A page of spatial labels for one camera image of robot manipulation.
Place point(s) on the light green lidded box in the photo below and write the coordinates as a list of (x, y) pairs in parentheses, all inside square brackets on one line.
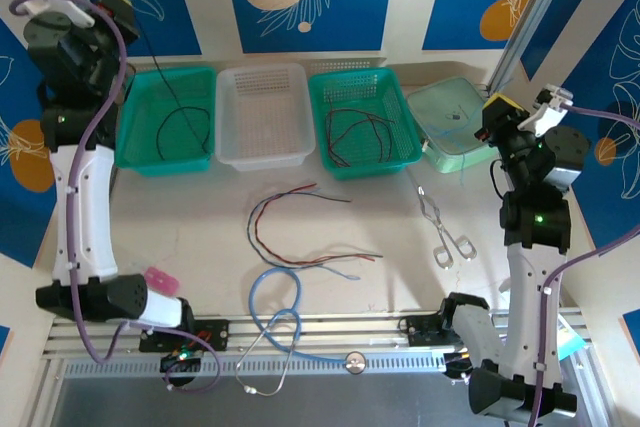
[(440, 102)]

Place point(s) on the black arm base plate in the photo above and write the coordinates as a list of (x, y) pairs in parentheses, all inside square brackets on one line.
[(220, 334), (420, 332)]

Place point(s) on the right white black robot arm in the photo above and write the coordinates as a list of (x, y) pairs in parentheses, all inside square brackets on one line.
[(530, 297)]

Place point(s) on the pink plastic case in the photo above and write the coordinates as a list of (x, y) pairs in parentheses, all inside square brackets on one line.
[(165, 283)]

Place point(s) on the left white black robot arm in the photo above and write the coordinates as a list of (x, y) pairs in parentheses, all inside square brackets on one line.
[(85, 207)]

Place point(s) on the small circuit board with LEDs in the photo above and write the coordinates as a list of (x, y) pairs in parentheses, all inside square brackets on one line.
[(457, 359), (180, 357)]

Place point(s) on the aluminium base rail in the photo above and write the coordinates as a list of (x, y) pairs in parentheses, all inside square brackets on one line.
[(350, 329)]

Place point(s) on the blue wet wipes pack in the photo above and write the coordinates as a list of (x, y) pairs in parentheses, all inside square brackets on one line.
[(575, 342)]

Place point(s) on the white perforated plastic basket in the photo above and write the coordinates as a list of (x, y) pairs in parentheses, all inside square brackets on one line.
[(265, 137)]

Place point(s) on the green perforated plastic basket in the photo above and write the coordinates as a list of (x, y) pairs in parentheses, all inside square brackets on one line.
[(370, 169), (145, 97)]

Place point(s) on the metal scissor tongs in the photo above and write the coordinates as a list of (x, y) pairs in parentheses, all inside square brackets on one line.
[(431, 209)]

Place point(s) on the blue stethoscope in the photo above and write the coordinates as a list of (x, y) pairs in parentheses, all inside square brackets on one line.
[(356, 363)]

